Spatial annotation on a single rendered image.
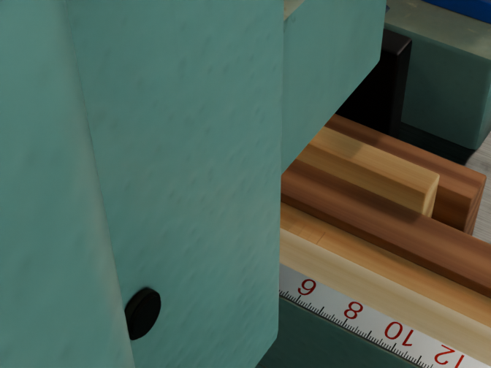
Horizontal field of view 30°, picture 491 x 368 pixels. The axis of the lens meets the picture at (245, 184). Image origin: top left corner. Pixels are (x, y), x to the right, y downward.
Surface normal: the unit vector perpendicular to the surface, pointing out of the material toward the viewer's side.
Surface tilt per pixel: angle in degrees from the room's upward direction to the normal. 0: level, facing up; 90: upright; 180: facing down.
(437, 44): 67
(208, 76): 90
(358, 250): 0
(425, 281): 0
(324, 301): 0
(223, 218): 90
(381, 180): 90
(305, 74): 90
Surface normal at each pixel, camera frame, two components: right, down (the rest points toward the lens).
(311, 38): 0.84, 0.39
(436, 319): -0.01, -0.69
